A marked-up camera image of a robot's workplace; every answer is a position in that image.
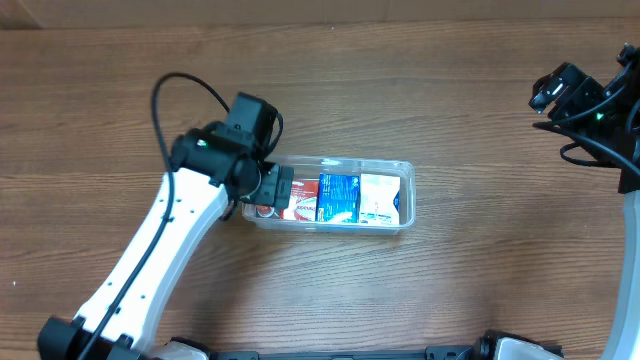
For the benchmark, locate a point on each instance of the red white medicine box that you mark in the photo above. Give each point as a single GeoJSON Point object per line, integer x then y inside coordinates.
{"type": "Point", "coordinates": [303, 201]}

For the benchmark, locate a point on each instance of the blue cough medicine box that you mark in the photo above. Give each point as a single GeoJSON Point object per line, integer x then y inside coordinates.
{"type": "Point", "coordinates": [338, 198]}

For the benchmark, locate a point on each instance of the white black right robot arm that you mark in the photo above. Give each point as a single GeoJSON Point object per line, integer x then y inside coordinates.
{"type": "Point", "coordinates": [602, 123]}

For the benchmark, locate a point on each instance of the white blue Hansaplast box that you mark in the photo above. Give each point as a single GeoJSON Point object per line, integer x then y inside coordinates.
{"type": "Point", "coordinates": [379, 200]}

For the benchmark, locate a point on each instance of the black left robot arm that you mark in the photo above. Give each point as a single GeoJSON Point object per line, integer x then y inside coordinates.
{"type": "Point", "coordinates": [211, 171]}

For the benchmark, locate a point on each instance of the orange tablet tube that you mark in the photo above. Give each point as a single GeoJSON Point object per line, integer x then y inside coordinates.
{"type": "Point", "coordinates": [266, 212]}

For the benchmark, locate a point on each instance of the clear plastic container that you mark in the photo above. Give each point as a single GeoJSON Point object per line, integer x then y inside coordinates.
{"type": "Point", "coordinates": [311, 167]}

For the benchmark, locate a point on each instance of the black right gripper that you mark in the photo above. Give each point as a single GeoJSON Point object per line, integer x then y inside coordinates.
{"type": "Point", "coordinates": [550, 93]}

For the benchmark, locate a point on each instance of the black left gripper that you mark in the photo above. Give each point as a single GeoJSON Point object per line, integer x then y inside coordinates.
{"type": "Point", "coordinates": [279, 186]}

